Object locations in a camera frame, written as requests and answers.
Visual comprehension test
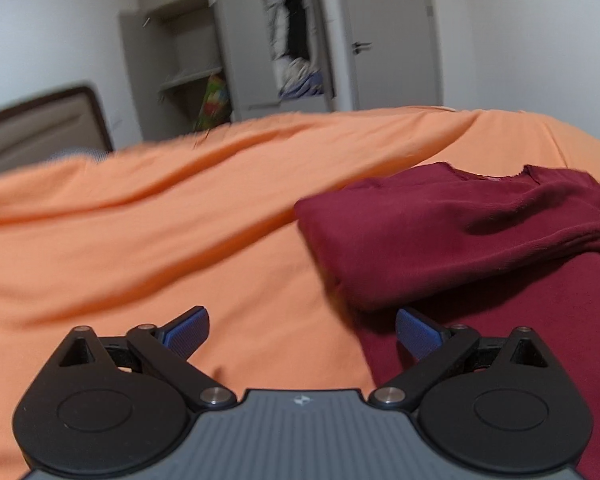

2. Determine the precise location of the maroon red garment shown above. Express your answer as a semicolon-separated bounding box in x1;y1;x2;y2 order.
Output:
294;162;600;479

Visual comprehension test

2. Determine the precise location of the hanging white jacket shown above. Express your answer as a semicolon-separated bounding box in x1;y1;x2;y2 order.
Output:
264;0;289;60

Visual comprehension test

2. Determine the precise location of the grey wardrobe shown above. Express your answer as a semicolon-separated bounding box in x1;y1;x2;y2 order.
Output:
119;0;335;141

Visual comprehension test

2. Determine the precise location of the grey room door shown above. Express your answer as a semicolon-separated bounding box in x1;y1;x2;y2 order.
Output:
343;0;442;110

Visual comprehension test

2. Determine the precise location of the colourful bag in wardrobe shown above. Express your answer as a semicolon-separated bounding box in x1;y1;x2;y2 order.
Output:
195;75;230;131

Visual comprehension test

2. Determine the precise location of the hanging black garment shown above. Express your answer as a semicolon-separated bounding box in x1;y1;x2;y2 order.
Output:
285;0;311;61

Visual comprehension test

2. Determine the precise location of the brown padded headboard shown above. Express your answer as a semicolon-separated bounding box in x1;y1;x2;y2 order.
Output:
0;84;114;174

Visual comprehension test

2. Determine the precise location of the orange bed sheet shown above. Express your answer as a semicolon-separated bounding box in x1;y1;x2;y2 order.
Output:
0;106;600;479

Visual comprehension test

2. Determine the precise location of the pile of clothes in wardrobe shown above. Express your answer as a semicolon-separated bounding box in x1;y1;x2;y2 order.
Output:
273;56;324;101

